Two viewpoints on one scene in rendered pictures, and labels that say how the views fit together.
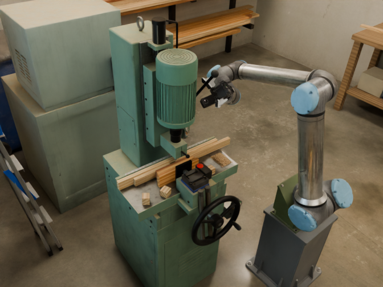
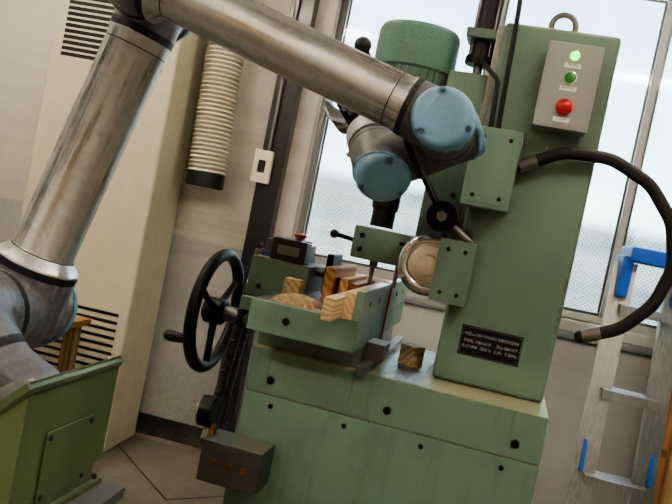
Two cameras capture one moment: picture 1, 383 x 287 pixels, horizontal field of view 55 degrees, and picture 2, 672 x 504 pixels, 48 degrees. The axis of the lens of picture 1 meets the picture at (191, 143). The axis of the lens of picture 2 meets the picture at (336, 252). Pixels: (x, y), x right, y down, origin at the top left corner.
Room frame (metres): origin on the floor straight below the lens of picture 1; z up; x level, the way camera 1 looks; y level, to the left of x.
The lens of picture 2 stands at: (2.65, -1.02, 1.09)
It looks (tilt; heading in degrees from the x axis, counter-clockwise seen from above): 3 degrees down; 141
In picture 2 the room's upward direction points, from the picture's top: 11 degrees clockwise
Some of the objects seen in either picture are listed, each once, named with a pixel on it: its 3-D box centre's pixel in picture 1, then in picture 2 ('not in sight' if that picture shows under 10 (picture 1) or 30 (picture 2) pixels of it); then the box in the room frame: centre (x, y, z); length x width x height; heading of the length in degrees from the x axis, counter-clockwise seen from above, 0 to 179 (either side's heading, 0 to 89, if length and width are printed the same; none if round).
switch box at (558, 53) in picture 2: not in sight; (567, 89); (1.77, 0.16, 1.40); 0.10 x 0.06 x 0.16; 38
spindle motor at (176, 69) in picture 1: (176, 89); (406, 102); (1.43, 0.08, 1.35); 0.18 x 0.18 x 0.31
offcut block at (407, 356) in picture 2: not in sight; (411, 354); (1.55, 0.13, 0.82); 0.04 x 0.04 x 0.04; 11
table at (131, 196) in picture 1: (185, 184); (317, 306); (1.33, 0.02, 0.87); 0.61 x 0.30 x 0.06; 128
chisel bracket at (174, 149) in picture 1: (173, 145); (385, 250); (1.45, 0.09, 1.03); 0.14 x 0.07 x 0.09; 38
